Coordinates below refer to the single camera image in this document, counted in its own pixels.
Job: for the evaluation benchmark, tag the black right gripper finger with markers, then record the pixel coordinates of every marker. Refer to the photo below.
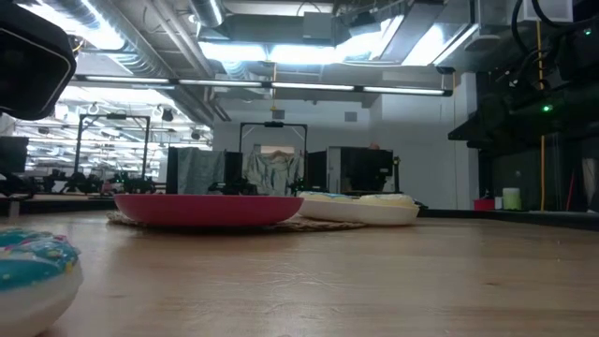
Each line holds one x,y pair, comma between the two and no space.
475,131
491,144

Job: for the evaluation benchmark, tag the large white-iced donut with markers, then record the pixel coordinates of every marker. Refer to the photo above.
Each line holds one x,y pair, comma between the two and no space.
388,201

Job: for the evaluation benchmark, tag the large blue-iced donut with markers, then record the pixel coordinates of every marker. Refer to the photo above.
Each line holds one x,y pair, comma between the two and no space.
327,197

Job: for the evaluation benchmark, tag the small light-blue-iced donut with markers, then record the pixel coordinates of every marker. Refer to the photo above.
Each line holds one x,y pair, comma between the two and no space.
33,290

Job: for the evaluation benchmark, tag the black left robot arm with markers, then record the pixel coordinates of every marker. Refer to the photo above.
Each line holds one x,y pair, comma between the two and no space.
33,61

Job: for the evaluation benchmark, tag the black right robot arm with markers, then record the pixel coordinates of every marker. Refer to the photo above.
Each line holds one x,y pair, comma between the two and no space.
580,56

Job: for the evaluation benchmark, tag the green and white jar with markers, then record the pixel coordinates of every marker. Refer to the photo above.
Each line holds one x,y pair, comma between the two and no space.
511,199

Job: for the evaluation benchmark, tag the red box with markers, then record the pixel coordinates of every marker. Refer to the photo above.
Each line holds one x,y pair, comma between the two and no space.
484,204

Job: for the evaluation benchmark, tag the black cabinet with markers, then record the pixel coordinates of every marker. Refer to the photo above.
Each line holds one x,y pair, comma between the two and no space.
365,164

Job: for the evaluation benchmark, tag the round white plate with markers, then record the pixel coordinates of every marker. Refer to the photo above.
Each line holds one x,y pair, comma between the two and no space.
360,215

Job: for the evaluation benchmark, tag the long ceiling light strip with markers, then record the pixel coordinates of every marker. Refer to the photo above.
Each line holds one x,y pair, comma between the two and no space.
313,86

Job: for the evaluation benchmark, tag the round woven wicker placemat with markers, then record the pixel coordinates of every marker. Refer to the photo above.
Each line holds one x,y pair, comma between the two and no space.
323,225

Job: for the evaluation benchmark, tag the draped grey-green cloth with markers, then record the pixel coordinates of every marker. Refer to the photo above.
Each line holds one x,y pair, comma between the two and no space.
273,173

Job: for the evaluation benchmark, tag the round red plate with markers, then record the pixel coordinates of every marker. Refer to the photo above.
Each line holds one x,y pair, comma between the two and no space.
210,210

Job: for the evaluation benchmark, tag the grey fabric panel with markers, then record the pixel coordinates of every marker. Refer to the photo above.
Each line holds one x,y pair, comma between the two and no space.
196,171

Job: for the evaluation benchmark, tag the black monitor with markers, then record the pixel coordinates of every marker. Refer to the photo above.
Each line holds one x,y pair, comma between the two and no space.
14,154

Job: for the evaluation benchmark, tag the black aluminium table frame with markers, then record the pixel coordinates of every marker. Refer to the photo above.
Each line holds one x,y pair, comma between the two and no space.
538,216

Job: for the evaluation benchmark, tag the black gantry frame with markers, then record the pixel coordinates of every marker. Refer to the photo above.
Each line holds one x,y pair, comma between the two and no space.
114,116
273,124

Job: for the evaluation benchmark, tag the silver ventilation duct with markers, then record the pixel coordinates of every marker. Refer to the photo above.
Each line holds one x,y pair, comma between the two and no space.
208,11

